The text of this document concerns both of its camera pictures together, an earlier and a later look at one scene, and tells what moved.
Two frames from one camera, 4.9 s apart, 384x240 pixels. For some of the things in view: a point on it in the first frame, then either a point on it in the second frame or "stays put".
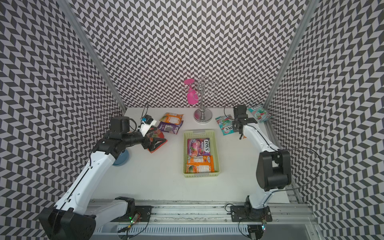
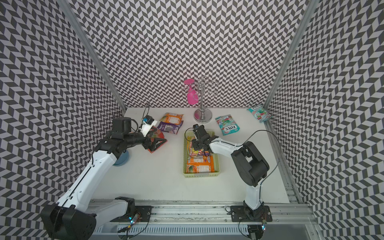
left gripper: (152, 146) stays put
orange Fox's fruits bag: (200, 164) stays put
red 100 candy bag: (156, 133) stays put
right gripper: (234, 126) to (196, 147)
